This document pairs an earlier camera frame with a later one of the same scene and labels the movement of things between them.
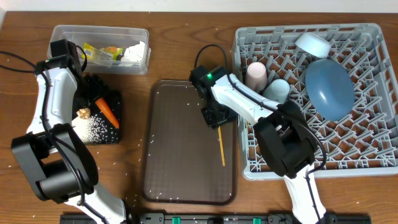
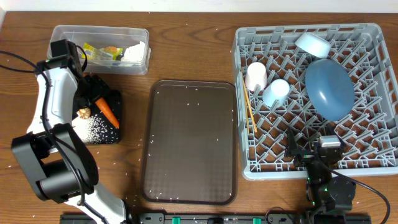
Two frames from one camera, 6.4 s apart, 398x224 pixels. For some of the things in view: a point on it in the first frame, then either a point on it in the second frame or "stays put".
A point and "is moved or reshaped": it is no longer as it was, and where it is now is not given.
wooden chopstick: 222,146 is moved or reshaped
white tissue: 135,53 stays put
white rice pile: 91,130 stays put
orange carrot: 104,107 stays put
